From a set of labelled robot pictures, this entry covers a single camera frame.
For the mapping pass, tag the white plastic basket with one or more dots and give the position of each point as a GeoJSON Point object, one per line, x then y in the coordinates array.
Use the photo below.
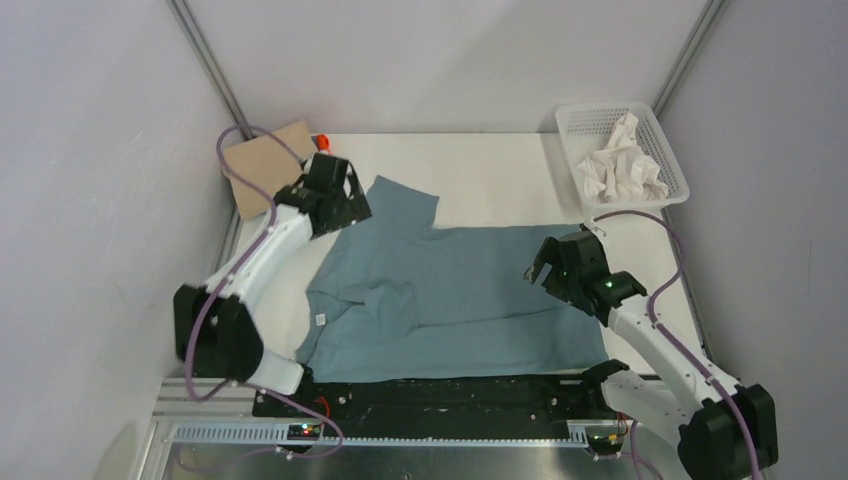
{"type": "Point", "coordinates": [586, 127]}

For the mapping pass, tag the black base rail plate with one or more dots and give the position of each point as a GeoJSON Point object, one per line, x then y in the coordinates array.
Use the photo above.
{"type": "Point", "coordinates": [522, 407]}

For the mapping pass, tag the grey-blue t-shirt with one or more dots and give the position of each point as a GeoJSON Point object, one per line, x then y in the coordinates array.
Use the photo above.
{"type": "Point", "coordinates": [397, 298]}

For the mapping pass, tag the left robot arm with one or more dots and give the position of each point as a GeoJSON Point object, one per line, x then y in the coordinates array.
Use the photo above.
{"type": "Point", "coordinates": [215, 331]}

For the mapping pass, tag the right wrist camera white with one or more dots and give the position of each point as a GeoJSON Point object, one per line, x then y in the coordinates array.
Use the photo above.
{"type": "Point", "coordinates": [593, 229]}

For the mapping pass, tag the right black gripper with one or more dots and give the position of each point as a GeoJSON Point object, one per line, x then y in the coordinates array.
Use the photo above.
{"type": "Point", "coordinates": [547, 254]}

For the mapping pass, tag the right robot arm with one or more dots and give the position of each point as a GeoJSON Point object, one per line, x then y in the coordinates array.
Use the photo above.
{"type": "Point", "coordinates": [682, 378]}

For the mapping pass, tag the folded orange t-shirt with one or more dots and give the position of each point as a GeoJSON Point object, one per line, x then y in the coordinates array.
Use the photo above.
{"type": "Point", "coordinates": [322, 143]}

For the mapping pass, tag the crumpled white t-shirt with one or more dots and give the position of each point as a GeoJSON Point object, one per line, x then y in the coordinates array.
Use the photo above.
{"type": "Point", "coordinates": [622, 172]}

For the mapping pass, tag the aluminium frame rail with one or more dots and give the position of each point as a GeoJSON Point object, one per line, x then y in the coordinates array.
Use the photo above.
{"type": "Point", "coordinates": [223, 413]}

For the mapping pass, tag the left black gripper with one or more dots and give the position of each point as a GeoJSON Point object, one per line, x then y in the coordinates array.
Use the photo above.
{"type": "Point", "coordinates": [355, 208]}

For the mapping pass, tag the folded tan t-shirt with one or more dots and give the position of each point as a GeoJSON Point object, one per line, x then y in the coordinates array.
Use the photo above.
{"type": "Point", "coordinates": [268, 165]}

